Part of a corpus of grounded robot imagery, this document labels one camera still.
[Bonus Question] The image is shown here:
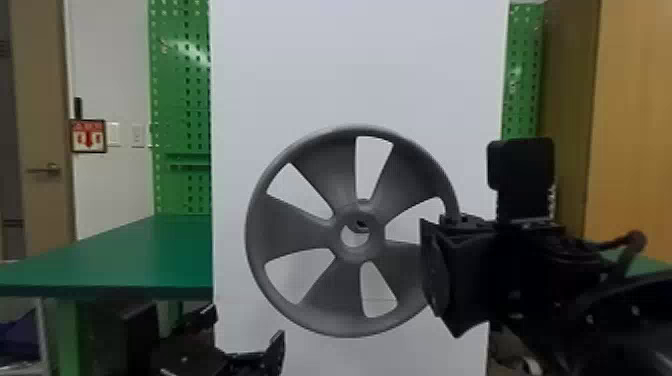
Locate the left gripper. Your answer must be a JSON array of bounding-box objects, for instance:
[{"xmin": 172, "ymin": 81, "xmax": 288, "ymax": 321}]
[{"xmin": 222, "ymin": 329, "xmax": 287, "ymax": 376}]

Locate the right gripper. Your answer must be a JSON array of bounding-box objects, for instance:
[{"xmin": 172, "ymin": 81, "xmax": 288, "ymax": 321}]
[{"xmin": 419, "ymin": 211, "xmax": 571, "ymax": 339}]

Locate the grey wheel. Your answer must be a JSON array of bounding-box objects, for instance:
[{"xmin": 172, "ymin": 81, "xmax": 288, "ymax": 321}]
[{"xmin": 243, "ymin": 124, "xmax": 462, "ymax": 339}]

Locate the white panel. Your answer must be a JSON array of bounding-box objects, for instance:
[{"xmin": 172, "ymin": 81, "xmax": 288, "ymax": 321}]
[{"xmin": 208, "ymin": 0, "xmax": 511, "ymax": 376}]

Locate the brown wooden cupboard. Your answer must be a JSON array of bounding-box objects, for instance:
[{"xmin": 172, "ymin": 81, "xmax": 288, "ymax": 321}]
[{"xmin": 539, "ymin": 0, "xmax": 672, "ymax": 264}]

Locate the beige door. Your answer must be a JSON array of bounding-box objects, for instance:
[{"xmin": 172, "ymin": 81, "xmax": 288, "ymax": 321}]
[{"xmin": 0, "ymin": 0, "xmax": 76, "ymax": 261}]

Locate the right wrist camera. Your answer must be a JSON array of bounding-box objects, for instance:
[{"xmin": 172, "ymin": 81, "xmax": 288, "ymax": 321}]
[{"xmin": 486, "ymin": 137, "xmax": 556, "ymax": 222}]

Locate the black cable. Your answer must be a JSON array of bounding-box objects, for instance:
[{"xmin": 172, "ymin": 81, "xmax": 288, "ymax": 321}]
[{"xmin": 579, "ymin": 229, "xmax": 648, "ymax": 279}]

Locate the red wall sign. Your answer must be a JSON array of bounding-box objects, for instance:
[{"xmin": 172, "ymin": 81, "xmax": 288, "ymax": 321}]
[{"xmin": 69, "ymin": 118, "xmax": 109, "ymax": 155}]

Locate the metal door handle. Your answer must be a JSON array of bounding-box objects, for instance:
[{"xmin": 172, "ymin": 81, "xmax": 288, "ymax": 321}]
[{"xmin": 27, "ymin": 162, "xmax": 63, "ymax": 178}]

